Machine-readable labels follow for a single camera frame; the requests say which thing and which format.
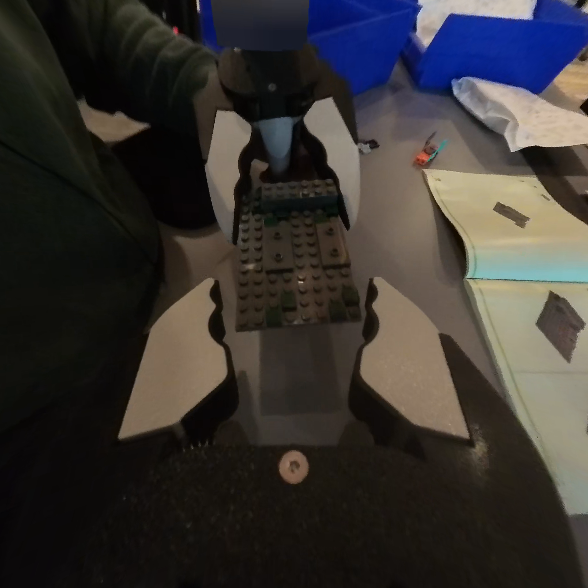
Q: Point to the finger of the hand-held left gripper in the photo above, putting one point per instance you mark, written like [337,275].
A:
[223,174]
[342,160]

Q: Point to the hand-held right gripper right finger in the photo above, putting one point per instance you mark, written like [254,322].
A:
[409,372]

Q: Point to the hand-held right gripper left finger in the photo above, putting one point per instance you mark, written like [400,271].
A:
[183,367]

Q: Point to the grey long building brick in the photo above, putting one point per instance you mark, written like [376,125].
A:
[298,195]

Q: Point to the grey studded building baseplate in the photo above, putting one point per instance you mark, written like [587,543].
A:
[257,285]

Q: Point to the white instruction booklet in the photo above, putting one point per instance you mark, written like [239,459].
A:
[505,229]

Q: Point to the black honeycomb cushion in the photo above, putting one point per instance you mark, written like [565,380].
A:
[174,183]

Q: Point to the grey smooth two-hole tile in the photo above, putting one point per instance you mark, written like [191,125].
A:
[280,250]
[334,246]

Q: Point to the blue plastic bin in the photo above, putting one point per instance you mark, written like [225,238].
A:
[496,50]
[358,41]

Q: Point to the person's green sweater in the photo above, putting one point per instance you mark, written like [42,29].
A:
[69,229]

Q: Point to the crumpled white paper bag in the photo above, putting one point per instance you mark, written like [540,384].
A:
[519,110]

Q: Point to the white crumpled paper sheet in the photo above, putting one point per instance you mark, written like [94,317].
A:
[468,18]

